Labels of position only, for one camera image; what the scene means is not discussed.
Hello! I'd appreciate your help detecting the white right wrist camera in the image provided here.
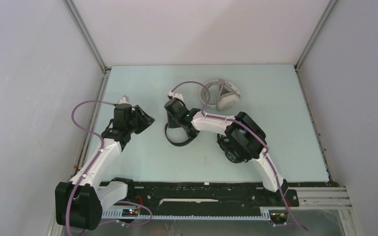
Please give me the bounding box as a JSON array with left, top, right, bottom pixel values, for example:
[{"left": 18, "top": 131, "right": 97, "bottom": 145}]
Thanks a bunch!
[{"left": 167, "top": 91, "right": 184, "bottom": 102}]

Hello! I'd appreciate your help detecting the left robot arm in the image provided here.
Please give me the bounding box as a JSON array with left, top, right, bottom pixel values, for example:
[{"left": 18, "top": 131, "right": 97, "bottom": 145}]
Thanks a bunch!
[{"left": 55, "top": 102, "right": 155, "bottom": 230}]

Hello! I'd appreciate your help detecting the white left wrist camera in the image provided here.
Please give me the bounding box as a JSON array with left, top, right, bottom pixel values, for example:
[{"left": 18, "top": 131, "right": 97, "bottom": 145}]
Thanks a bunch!
[{"left": 117, "top": 95, "right": 131, "bottom": 105}]

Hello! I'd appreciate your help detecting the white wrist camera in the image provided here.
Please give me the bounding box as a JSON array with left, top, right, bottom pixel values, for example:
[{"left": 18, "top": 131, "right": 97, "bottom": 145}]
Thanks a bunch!
[
  {"left": 117, "top": 95, "right": 131, "bottom": 105},
  {"left": 167, "top": 91, "right": 184, "bottom": 102}
]

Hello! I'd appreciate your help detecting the small black on-ear headphones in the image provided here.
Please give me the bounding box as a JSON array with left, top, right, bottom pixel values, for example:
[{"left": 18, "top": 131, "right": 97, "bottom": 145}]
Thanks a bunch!
[{"left": 164, "top": 123, "right": 198, "bottom": 148}]

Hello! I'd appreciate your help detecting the aluminium corner frame post right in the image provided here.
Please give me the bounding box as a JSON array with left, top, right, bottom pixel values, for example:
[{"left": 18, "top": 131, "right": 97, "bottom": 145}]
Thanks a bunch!
[{"left": 294, "top": 0, "right": 340, "bottom": 71}]

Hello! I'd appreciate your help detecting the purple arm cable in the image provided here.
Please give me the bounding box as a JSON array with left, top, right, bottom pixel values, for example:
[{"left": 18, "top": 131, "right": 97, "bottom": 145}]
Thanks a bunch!
[
  {"left": 169, "top": 81, "right": 309, "bottom": 232},
  {"left": 65, "top": 100, "right": 120, "bottom": 236}
]

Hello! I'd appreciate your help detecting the black blue gaming headset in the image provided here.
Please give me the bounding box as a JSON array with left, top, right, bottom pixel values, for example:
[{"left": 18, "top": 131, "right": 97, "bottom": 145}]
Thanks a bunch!
[{"left": 217, "top": 134, "right": 253, "bottom": 164}]

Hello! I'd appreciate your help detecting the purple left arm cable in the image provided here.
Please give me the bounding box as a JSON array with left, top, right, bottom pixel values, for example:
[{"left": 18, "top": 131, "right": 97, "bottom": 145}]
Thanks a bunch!
[{"left": 65, "top": 100, "right": 120, "bottom": 236}]

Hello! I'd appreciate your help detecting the white grey gaming headset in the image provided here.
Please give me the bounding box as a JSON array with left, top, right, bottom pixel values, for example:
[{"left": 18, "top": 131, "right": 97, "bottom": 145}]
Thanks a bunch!
[{"left": 200, "top": 79, "right": 241, "bottom": 111}]

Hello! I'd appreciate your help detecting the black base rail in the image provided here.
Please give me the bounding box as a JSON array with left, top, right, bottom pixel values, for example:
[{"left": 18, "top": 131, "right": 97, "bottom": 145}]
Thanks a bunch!
[{"left": 97, "top": 181, "right": 310, "bottom": 218}]

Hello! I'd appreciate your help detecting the white slotted cable duct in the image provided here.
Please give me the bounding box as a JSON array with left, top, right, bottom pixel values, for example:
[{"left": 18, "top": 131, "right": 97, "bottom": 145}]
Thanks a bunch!
[{"left": 102, "top": 208, "right": 270, "bottom": 221}]

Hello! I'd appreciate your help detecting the aluminium corner frame post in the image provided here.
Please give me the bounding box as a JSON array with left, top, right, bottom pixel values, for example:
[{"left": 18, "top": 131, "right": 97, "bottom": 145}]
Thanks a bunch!
[
  {"left": 294, "top": 0, "right": 340, "bottom": 71},
  {"left": 62, "top": 0, "right": 111, "bottom": 74}
]

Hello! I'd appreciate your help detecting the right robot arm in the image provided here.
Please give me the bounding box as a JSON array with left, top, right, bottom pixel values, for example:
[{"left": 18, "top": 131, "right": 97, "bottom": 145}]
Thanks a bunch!
[{"left": 164, "top": 98, "right": 286, "bottom": 206}]

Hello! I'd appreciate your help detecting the aluminium corner frame post left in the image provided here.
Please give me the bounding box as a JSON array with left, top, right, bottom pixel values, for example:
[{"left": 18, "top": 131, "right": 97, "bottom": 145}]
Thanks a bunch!
[{"left": 62, "top": 0, "right": 111, "bottom": 74}]

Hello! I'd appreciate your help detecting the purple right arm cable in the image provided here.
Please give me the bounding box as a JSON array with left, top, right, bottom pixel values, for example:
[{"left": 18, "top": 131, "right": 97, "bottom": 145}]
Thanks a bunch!
[{"left": 169, "top": 81, "right": 309, "bottom": 232}]

